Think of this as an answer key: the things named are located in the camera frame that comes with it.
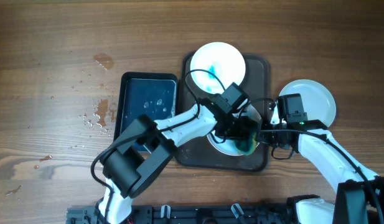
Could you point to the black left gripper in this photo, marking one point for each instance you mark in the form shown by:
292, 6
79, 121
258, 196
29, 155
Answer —
248, 125

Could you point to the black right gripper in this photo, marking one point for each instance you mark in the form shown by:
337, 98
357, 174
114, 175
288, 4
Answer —
273, 137

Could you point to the small black water tray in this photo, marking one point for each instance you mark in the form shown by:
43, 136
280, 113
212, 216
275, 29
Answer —
153, 94

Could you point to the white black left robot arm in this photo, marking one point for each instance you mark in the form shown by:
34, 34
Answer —
136, 158

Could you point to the white plate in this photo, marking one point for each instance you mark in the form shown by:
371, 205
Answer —
215, 66
317, 101
229, 146

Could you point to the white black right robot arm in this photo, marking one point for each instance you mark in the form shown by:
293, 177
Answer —
359, 190

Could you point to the green yellow scrub sponge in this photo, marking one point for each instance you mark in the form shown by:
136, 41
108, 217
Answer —
247, 144

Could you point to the large brown serving tray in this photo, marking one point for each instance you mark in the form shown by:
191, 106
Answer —
199, 152

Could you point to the white plate top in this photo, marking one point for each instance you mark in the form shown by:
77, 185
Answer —
215, 66

